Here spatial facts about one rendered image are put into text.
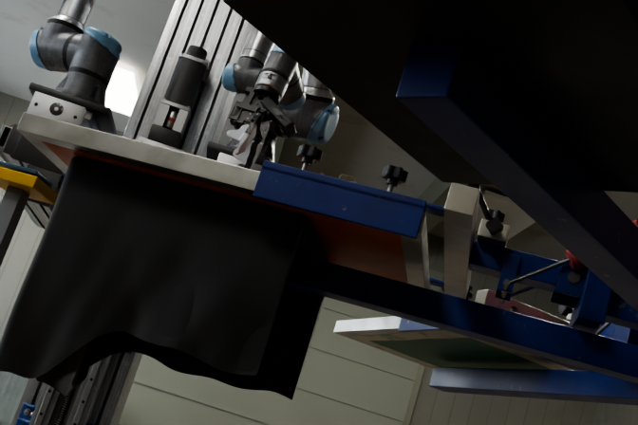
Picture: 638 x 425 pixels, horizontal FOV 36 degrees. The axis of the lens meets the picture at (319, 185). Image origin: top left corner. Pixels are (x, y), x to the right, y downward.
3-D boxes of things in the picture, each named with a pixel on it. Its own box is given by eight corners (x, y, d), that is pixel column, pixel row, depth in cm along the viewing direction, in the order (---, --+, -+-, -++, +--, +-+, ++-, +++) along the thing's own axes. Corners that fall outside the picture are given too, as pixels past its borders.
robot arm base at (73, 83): (53, 108, 277) (65, 78, 279) (104, 125, 277) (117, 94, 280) (46, 90, 262) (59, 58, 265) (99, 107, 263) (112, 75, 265)
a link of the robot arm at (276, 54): (307, 61, 250) (301, 39, 243) (291, 94, 245) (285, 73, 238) (279, 55, 253) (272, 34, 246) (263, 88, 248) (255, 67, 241)
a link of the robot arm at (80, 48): (95, 69, 265) (113, 26, 269) (55, 63, 270) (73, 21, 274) (117, 89, 275) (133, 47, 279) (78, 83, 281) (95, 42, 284)
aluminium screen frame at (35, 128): (15, 129, 184) (23, 111, 185) (114, 219, 239) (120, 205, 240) (420, 233, 168) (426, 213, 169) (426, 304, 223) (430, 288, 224)
